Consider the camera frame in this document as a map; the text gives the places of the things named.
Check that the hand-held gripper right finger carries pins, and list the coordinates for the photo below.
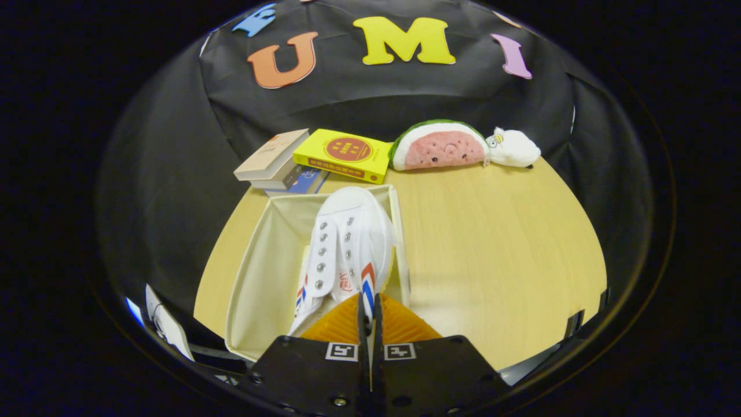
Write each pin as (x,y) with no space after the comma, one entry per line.
(434,376)

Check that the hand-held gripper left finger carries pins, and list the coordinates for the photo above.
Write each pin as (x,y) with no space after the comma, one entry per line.
(307,376)

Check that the beige fabric storage box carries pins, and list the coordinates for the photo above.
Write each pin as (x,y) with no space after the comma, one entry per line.
(263,289)

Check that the dark printed box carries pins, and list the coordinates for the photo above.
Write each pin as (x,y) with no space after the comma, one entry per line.
(135,311)

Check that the white flat device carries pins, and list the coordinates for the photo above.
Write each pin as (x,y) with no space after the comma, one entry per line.
(169,327)

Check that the blue book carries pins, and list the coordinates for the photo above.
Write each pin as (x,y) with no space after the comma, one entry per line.
(307,184)

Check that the grey book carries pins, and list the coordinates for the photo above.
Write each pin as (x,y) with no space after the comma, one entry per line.
(281,180)

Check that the beige paperback book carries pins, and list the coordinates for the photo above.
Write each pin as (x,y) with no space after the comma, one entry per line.
(272,153)

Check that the yellow book with red circle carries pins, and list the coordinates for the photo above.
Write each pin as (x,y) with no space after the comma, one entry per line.
(347,153)

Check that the watermelon slice plush toy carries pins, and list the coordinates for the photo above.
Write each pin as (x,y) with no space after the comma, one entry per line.
(443,147)

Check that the white plush toy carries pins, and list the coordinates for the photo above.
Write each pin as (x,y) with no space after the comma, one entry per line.
(515,149)

